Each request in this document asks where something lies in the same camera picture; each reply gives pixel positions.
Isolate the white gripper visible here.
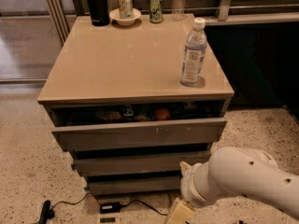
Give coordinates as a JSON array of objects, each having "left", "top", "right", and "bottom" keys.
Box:
[{"left": 164, "top": 161, "right": 210, "bottom": 224}]

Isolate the grey drawer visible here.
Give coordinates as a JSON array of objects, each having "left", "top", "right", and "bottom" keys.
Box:
[
  {"left": 74, "top": 151, "right": 211, "bottom": 176},
  {"left": 88, "top": 175, "right": 180, "bottom": 196},
  {"left": 52, "top": 117, "right": 226, "bottom": 151}
]

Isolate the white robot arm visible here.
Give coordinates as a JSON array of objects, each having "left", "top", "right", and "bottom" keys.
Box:
[{"left": 164, "top": 147, "right": 299, "bottom": 224}]

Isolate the grey bottom drawer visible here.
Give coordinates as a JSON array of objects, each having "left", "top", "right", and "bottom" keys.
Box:
[{"left": 88, "top": 175, "right": 180, "bottom": 196}]

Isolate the orange fruit in drawer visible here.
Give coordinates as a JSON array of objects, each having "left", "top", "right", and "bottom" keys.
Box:
[{"left": 154, "top": 107, "right": 171, "bottom": 120}]

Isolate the dark snack bag in drawer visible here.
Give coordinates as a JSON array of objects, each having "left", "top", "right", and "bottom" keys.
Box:
[{"left": 95, "top": 105, "right": 152, "bottom": 123}]

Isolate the grey drawer cabinet beige top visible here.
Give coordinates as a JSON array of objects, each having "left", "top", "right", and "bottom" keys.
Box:
[{"left": 38, "top": 15, "right": 234, "bottom": 187}]

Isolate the grey top drawer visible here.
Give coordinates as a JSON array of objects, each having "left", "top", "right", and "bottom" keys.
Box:
[{"left": 52, "top": 117, "right": 226, "bottom": 151}]

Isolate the black power adapter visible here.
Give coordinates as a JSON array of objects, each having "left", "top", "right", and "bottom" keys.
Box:
[{"left": 100, "top": 202, "right": 121, "bottom": 214}]

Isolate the black plug on floor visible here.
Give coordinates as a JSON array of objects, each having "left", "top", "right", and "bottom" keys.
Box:
[{"left": 37, "top": 200, "right": 55, "bottom": 224}]

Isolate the clear water bottle white cap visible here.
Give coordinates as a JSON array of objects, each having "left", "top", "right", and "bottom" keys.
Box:
[{"left": 180, "top": 18, "right": 207, "bottom": 86}]

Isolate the white ceramic bowl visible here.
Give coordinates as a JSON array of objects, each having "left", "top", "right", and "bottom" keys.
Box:
[{"left": 109, "top": 8, "right": 141, "bottom": 27}]

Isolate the green drink can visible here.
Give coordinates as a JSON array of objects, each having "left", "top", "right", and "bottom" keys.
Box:
[{"left": 149, "top": 0, "right": 163, "bottom": 23}]

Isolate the clear plastic bottle back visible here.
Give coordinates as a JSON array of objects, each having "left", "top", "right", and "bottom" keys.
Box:
[{"left": 171, "top": 0, "right": 186, "bottom": 21}]

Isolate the green can in bowl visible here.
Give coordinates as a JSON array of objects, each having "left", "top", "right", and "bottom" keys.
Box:
[{"left": 118, "top": 0, "right": 133, "bottom": 19}]

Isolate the black insulated flask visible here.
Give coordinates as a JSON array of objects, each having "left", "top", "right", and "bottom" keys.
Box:
[{"left": 87, "top": 0, "right": 110, "bottom": 26}]

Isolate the black power cable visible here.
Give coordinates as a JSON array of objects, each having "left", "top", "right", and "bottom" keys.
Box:
[{"left": 50, "top": 191, "right": 171, "bottom": 217}]

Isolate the metal railing post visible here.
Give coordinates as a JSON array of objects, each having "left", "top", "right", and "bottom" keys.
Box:
[{"left": 216, "top": 0, "right": 232, "bottom": 21}]

